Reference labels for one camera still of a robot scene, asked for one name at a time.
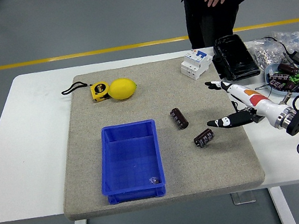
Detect black rectangular case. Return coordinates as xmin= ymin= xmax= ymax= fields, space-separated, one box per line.
xmin=208 ymin=30 xmax=262 ymax=85

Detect thin black cable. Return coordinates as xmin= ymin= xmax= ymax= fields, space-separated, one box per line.
xmin=253 ymin=83 xmax=273 ymax=93

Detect yellow tape measure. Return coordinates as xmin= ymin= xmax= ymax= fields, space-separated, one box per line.
xmin=60 ymin=78 xmax=112 ymax=109

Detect grey-brown mat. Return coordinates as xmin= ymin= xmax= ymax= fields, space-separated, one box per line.
xmin=41 ymin=45 xmax=268 ymax=223

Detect yellow lemon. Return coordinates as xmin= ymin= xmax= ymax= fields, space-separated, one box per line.
xmin=106 ymin=75 xmax=139 ymax=103

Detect white circuit breaker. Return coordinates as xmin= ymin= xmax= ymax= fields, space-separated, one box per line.
xmin=177 ymin=45 xmax=217 ymax=83

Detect light blue bowl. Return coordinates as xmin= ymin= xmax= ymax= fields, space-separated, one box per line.
xmin=262 ymin=58 xmax=299 ymax=102

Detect blue plastic box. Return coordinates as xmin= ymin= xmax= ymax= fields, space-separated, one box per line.
xmin=91 ymin=118 xmax=169 ymax=207

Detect grey metal table bracket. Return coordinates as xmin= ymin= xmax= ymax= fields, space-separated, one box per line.
xmin=230 ymin=189 xmax=257 ymax=206

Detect green plastic pieces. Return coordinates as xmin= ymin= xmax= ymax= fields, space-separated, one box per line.
xmin=287 ymin=71 xmax=299 ymax=86

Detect clear bag of blue parts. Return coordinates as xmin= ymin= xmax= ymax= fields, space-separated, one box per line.
xmin=271 ymin=26 xmax=299 ymax=67

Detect long dark brown battery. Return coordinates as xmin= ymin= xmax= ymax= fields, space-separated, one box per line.
xmin=169 ymin=106 xmax=190 ymax=131

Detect clear bag of metal washers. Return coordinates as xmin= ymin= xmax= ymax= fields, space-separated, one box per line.
xmin=247 ymin=34 xmax=290 ymax=77

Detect person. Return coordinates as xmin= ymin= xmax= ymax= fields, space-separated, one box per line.
xmin=180 ymin=0 xmax=292 ymax=51

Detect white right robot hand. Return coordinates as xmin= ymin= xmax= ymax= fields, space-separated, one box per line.
xmin=199 ymin=67 xmax=290 ymax=135

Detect short dark brown battery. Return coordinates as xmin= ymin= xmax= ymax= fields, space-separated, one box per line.
xmin=192 ymin=126 xmax=217 ymax=149

